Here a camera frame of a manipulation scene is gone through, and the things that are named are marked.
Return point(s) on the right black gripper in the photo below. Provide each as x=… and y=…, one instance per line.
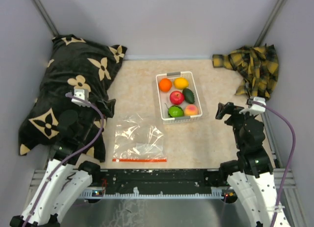
x=229, y=108

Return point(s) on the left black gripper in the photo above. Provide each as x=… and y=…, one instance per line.
x=108, y=112

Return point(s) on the clear zip top bag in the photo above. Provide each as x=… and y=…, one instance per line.
x=139, y=138

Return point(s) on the red apple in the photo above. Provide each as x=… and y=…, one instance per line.
x=176, y=97

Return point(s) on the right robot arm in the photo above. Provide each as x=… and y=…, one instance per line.
x=251, y=176

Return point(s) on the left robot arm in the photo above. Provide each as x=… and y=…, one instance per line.
x=72, y=126

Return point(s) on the peach fruit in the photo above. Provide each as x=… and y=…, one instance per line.
x=191, y=110

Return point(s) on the dark green avocado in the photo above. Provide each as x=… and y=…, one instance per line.
x=188, y=96

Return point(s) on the green toy watermelon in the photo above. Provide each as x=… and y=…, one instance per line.
x=174, y=111

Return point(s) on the yellow lemon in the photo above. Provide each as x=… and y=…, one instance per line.
x=181, y=83

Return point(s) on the black floral pillow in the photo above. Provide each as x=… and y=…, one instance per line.
x=75, y=63

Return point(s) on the yellow plaid cloth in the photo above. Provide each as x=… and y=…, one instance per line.
x=258, y=66

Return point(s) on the white plastic basket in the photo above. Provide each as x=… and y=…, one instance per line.
x=164, y=98

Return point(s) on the orange fruit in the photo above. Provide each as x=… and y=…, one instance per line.
x=165, y=85

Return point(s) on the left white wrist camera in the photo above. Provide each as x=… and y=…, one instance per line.
x=82, y=94

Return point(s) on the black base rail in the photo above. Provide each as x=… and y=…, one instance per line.
x=160, y=181

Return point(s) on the aluminium frame bar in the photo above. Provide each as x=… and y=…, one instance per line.
x=98, y=193

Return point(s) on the right corner post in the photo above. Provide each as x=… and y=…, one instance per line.
x=269, y=22

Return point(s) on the corner post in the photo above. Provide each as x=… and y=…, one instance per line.
x=269, y=22
x=46, y=17

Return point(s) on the left corner post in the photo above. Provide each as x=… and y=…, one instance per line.
x=46, y=17

